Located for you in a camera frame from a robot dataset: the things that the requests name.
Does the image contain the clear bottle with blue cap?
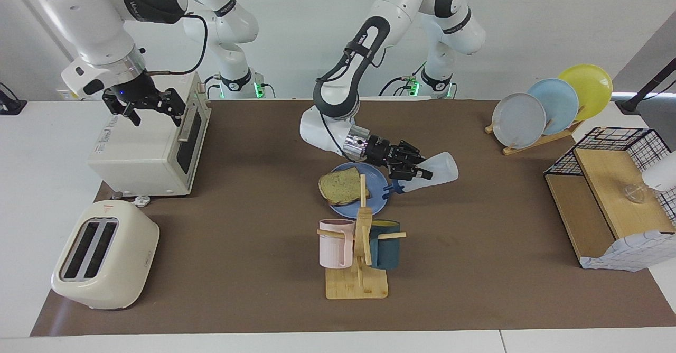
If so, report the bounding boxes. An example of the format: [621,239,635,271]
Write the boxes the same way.
[383,152,459,195]

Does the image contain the bread slice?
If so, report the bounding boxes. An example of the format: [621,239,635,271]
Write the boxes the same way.
[318,166,370,206]

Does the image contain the blue round plate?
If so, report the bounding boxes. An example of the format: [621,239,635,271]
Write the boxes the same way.
[322,162,390,219]

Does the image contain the grey plate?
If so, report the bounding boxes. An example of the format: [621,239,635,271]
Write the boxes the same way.
[492,93,547,149]

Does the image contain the wooden plate rack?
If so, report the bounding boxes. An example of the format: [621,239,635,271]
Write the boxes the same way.
[485,120,584,156]

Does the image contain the light blue plate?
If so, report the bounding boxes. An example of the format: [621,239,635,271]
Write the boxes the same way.
[527,78,580,135]

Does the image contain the yellow plate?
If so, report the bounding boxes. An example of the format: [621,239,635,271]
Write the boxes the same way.
[558,64,613,122]

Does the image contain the white toaster oven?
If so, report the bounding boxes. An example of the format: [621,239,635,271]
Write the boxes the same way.
[88,71,212,197]

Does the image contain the dark teal mug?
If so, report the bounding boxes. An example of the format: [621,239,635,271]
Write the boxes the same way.
[369,220,401,269]

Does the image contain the pink mug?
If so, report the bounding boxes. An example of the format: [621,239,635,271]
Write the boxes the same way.
[318,219,355,269]

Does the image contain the wooden mug rack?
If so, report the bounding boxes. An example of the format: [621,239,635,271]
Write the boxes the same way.
[317,173,407,300]

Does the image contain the cream two-slot toaster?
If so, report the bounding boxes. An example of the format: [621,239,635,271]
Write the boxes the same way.
[51,200,160,310]

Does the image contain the brown table mat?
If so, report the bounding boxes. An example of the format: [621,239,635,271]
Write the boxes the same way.
[30,99,676,337]

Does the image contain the wooden shelf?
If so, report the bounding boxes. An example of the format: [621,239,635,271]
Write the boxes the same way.
[545,148,676,261]

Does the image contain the clear glass cup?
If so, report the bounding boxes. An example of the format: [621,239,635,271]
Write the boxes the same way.
[623,183,647,204]

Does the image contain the black stand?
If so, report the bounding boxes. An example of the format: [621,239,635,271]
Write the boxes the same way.
[615,60,676,115]

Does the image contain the white cylindrical object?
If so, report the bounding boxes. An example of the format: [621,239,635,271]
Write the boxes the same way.
[642,151,676,192]

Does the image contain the black left base cables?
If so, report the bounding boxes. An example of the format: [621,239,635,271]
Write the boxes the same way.
[379,62,428,97]

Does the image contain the black device with cable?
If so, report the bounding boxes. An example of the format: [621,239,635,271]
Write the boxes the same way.
[0,82,28,116]

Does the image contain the black wire basket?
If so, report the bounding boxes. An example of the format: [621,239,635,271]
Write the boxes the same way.
[544,127,676,237]

